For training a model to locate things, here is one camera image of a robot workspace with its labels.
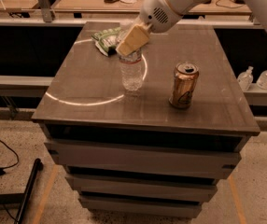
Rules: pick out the left clear sanitizer bottle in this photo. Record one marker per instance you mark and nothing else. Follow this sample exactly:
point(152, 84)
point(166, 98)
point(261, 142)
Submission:
point(245, 79)

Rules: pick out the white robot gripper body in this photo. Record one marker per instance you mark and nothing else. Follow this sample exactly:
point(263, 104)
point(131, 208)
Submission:
point(156, 14)

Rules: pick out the orange soda can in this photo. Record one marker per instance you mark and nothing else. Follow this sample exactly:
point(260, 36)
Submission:
point(185, 78)

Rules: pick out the green chip bag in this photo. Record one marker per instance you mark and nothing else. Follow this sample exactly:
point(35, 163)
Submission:
point(106, 40)

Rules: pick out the grey drawer cabinet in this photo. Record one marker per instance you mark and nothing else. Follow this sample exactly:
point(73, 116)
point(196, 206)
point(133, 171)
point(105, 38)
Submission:
point(137, 153)

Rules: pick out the clear plastic water bottle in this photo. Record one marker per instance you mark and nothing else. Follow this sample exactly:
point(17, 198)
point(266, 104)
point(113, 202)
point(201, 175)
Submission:
point(131, 70)

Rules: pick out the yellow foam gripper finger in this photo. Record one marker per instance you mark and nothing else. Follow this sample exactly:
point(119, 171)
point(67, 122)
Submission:
point(135, 38)

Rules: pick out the black metal stand leg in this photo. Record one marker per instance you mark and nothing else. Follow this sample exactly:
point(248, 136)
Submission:
point(37, 167)

